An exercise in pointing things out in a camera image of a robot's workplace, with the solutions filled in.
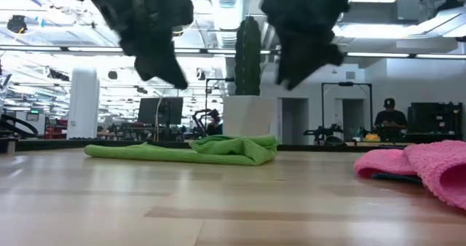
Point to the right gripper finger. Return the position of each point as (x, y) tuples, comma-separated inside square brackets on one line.
[(333, 56), (287, 75)]

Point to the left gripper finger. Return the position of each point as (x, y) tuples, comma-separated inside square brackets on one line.
[(167, 73), (143, 67)]

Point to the bright green microfiber towel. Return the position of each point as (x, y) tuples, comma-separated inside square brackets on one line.
[(218, 151)]

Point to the pink microfiber towel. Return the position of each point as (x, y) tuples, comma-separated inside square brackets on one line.
[(437, 166)]

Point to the black background robot arm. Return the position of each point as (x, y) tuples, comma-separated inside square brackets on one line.
[(324, 133), (200, 120)]

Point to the blue microfiber towel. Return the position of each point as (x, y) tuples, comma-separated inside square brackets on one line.
[(397, 178)]

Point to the dark background monitor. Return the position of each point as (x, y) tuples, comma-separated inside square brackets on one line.
[(160, 110)]

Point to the green cactus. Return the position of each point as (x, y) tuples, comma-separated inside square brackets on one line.
[(248, 56)]

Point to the white hexagonal plant pot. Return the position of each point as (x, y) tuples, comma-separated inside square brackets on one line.
[(247, 115)]

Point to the white pillar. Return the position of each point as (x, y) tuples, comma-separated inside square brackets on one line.
[(83, 104)]

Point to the black shelf unit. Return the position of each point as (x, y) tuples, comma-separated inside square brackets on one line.
[(435, 120)]

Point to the black gantry frame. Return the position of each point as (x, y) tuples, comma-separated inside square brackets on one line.
[(346, 83), (218, 79)]

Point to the silver ceiling duct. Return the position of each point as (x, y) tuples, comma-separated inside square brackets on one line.
[(227, 16)]

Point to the black aluminium table frame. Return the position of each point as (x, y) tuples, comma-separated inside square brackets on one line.
[(54, 144)]

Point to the black ceiling camera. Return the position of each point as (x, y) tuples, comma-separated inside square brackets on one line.
[(17, 23)]

